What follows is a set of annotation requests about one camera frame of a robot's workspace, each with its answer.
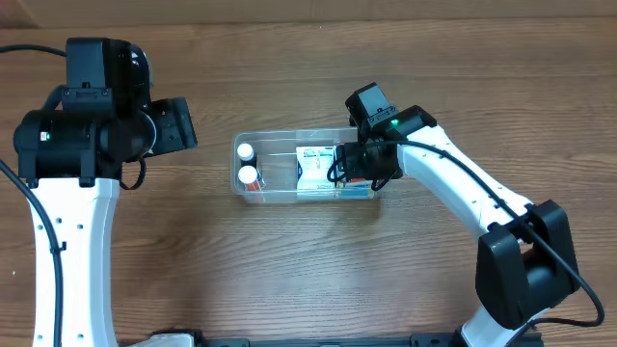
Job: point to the orange bottle white cap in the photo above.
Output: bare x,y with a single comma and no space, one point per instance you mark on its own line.
249,176

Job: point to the dark bottle white cap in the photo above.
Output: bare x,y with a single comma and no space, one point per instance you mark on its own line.
247,155

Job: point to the red medicine box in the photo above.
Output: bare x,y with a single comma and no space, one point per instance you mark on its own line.
357,183

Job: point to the clear plastic container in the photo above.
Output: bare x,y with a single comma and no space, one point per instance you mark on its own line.
277,160

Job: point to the blue VapoDrops box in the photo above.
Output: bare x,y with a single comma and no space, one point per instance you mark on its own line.
362,192

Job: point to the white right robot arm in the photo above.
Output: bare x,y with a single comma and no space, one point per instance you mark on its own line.
526,261

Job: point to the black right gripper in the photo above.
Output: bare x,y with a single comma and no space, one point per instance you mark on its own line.
355,161

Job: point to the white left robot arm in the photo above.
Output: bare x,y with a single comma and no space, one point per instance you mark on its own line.
70,154

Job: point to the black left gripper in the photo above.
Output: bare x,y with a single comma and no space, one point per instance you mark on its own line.
178,123

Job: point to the white medicine box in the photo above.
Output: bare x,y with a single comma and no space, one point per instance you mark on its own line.
313,164

